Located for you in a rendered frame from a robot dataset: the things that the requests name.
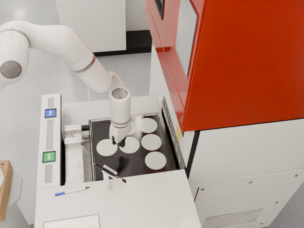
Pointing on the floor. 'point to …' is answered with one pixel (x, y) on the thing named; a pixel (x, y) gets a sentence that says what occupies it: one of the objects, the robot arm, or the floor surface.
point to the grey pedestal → (9, 221)
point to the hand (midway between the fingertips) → (121, 142)
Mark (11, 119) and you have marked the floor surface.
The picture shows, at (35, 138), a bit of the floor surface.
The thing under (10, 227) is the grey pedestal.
